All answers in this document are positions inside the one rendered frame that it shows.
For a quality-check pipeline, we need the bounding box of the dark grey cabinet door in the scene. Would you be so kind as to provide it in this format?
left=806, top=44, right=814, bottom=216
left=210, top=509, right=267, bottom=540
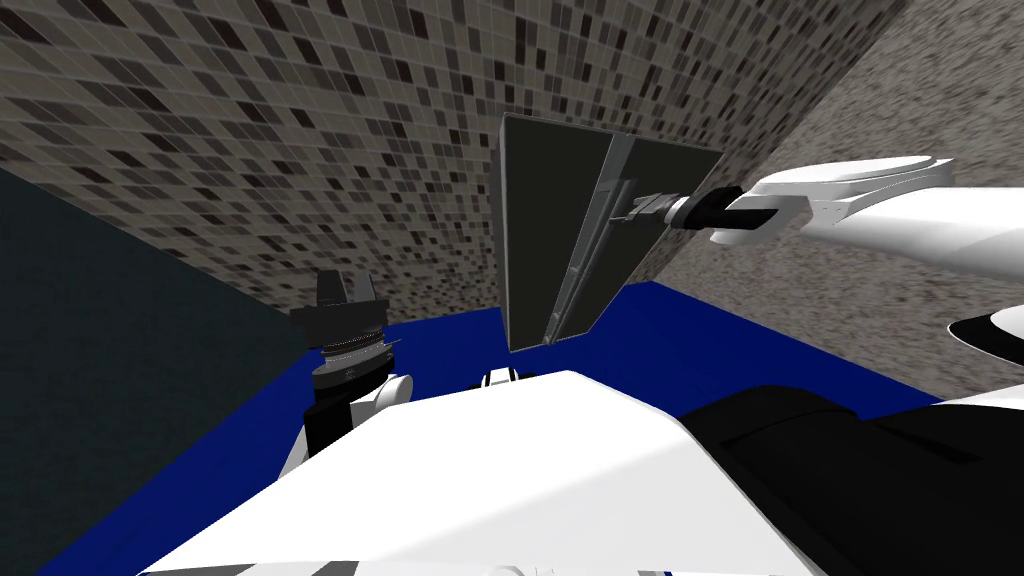
left=555, top=134, right=726, bottom=342

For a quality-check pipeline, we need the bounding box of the dark grey cabinet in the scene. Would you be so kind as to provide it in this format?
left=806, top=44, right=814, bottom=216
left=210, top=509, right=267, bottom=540
left=490, top=111, right=726, bottom=354

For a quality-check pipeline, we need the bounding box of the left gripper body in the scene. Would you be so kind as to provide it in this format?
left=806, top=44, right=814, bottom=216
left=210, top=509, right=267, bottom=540
left=289, top=299, right=392, bottom=349

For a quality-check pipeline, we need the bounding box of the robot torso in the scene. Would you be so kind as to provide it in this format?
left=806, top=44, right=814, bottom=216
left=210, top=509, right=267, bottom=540
left=137, top=366, right=811, bottom=576

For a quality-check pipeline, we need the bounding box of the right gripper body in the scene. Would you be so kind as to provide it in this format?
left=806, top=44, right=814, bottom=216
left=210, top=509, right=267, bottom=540
left=633, top=194, right=693, bottom=231

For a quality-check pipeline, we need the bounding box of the grey bar handle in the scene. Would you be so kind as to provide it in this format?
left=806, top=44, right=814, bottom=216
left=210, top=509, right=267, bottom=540
left=543, top=177, right=635, bottom=347

